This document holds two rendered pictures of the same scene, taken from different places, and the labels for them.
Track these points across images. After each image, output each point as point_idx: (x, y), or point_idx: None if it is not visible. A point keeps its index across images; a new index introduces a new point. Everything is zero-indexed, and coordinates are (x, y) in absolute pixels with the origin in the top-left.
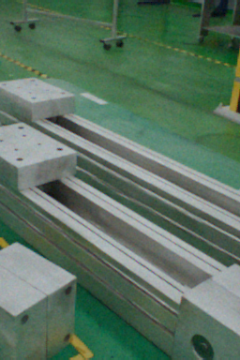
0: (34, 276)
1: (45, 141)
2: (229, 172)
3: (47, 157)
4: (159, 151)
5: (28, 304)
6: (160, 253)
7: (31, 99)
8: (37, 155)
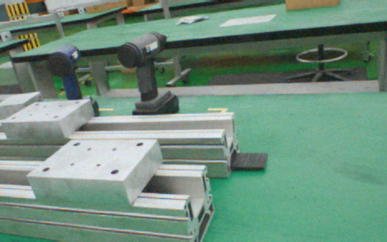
0: (10, 101)
1: (28, 118)
2: None
3: (19, 112)
4: None
5: (8, 97)
6: None
7: (76, 141)
8: (28, 110)
